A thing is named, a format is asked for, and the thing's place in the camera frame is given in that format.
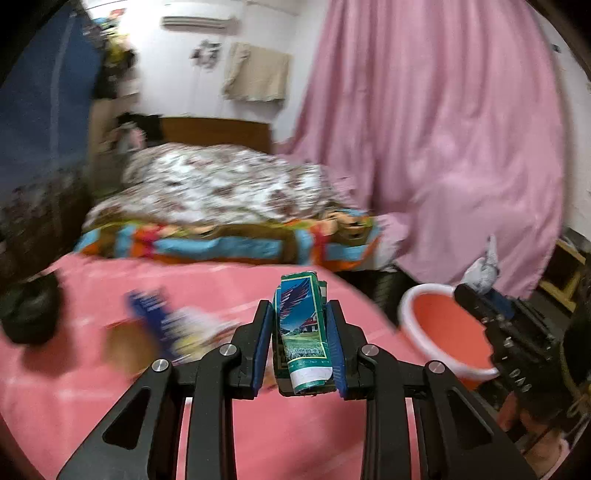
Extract blue fabric wardrobe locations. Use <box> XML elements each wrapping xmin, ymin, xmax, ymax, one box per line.
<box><xmin>1</xmin><ymin>1</ymin><xmax>101</xmax><ymax>286</ymax></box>

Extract wall hook ornament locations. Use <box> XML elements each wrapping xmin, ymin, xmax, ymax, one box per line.
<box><xmin>191</xmin><ymin>39</ymin><xmax>221</xmax><ymax>70</ymax></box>

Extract floral white brown duvet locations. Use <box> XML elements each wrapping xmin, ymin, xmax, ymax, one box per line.
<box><xmin>84</xmin><ymin>143</ymin><xmax>353</xmax><ymax>230</ymax></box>

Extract pile of clothes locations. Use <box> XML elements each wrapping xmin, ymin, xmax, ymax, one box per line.
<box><xmin>106</xmin><ymin>112</ymin><xmax>164</xmax><ymax>153</ymax></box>

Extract items on wardrobe top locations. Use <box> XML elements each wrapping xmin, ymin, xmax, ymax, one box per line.
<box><xmin>92</xmin><ymin>8</ymin><xmax>137</xmax><ymax>100</ymax></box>

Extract wooden headboard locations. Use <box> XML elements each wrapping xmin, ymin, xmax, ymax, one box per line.
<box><xmin>160</xmin><ymin>117</ymin><xmax>273</xmax><ymax>153</ymax></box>

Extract colourful striped blanket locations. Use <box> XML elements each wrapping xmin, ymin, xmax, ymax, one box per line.
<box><xmin>75</xmin><ymin>209</ymin><xmax>381</xmax><ymax>272</ymax></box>

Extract beige hanging towel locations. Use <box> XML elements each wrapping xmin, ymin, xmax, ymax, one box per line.
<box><xmin>222</xmin><ymin>42</ymin><xmax>291</xmax><ymax>103</ymax></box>

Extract orange bucket with white rim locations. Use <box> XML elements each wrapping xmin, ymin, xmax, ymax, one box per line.
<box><xmin>398</xmin><ymin>283</ymin><xmax>499</xmax><ymax>390</ymax></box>

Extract white air conditioner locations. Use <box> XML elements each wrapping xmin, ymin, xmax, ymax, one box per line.
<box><xmin>161</xmin><ymin>16</ymin><xmax>235</xmax><ymax>31</ymax></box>

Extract brown peel scrap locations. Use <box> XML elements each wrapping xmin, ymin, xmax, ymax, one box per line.
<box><xmin>102</xmin><ymin>320</ymin><xmax>159</xmax><ymax>378</ymax></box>

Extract wooden shelf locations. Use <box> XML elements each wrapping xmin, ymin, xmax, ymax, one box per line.
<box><xmin>538</xmin><ymin>239</ymin><xmax>586</xmax><ymax>313</ymax></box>

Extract pink curtain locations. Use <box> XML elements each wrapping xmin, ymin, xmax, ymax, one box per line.
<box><xmin>280</xmin><ymin>1</ymin><xmax>566</xmax><ymax>297</ymax></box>

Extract black round object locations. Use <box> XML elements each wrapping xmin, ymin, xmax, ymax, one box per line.
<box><xmin>1</xmin><ymin>272</ymin><xmax>63</xmax><ymax>346</ymax></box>

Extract green printed carton wrapper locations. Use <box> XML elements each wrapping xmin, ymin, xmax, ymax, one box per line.
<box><xmin>273</xmin><ymin>271</ymin><xmax>332</xmax><ymax>395</ymax></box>

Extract pink checked bed sheet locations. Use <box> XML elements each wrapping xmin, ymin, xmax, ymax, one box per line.
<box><xmin>0</xmin><ymin>252</ymin><xmax>468</xmax><ymax>480</ymax></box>

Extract grey white paper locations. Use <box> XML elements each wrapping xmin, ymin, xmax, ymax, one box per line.
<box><xmin>462</xmin><ymin>235</ymin><xmax>500</xmax><ymax>295</ymax></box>

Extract blue snack wrapper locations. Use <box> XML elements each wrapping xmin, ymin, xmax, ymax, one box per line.
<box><xmin>126</xmin><ymin>291</ymin><xmax>239</xmax><ymax>365</ymax></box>

